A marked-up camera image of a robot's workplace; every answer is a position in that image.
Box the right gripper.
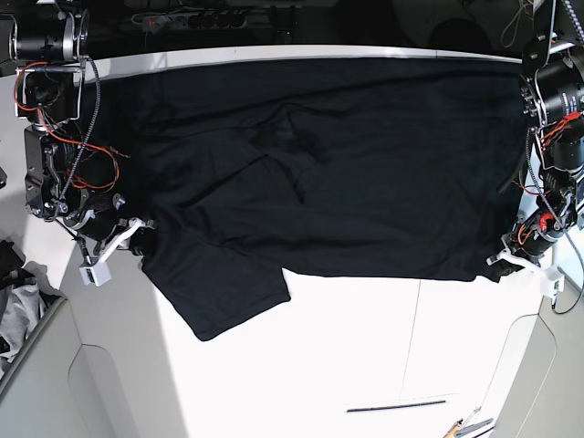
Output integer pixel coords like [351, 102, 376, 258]
[61, 193, 157, 265]

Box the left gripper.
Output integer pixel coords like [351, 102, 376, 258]
[483, 207, 565, 283]

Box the black T-shirt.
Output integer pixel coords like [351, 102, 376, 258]
[93, 58, 527, 341]

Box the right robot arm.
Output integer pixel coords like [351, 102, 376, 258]
[1, 1, 154, 267]

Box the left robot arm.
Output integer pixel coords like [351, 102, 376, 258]
[486, 1, 583, 268]

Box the clothes pile in bin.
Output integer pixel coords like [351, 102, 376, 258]
[1, 240, 60, 378]

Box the grey right bin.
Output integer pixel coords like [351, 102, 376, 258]
[483, 272, 583, 437]

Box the grey bin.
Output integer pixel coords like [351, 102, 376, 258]
[1, 298, 116, 438]
[483, 272, 583, 437]

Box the thin black rod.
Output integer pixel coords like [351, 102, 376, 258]
[346, 400, 447, 413]

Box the yellow pencil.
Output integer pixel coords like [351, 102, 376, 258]
[443, 419, 464, 438]

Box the grey left bin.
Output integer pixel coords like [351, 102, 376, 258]
[1, 298, 116, 438]

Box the grey power strip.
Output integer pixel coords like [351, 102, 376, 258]
[130, 9, 247, 34]

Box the grey cable loop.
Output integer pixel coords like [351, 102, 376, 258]
[500, 0, 544, 49]

